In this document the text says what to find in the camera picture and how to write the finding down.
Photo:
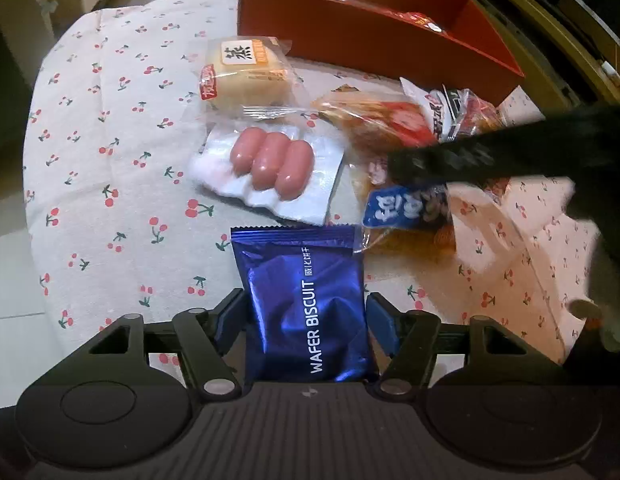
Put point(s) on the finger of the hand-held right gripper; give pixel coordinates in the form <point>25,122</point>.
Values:
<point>465,160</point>

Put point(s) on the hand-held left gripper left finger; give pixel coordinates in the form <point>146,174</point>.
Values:
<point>236,317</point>

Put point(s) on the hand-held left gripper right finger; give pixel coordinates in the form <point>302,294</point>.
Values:
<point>377,317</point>

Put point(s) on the white red snack packet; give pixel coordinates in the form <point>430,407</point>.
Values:
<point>440,110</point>

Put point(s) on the blue wafer biscuit packet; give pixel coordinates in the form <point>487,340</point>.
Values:
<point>300,300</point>

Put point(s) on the red box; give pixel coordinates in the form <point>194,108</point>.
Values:
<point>340,35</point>

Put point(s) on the steamed cake packet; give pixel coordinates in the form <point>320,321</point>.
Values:
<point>245,77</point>

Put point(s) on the blue label snack packet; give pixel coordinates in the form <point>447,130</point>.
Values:
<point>405,210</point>

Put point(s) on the red clear snack packet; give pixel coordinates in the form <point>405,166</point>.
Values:
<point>370,120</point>

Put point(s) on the wooden tv cabinet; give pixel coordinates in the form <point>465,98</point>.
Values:
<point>565,35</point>

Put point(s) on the small red packet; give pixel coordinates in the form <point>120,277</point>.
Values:
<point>430,22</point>

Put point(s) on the pink sausage pack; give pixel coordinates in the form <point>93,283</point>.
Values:
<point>270,160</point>

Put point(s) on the cherry print tablecloth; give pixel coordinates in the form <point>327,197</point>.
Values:
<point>115,160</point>

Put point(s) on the white storage box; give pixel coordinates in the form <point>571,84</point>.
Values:
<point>25,10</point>

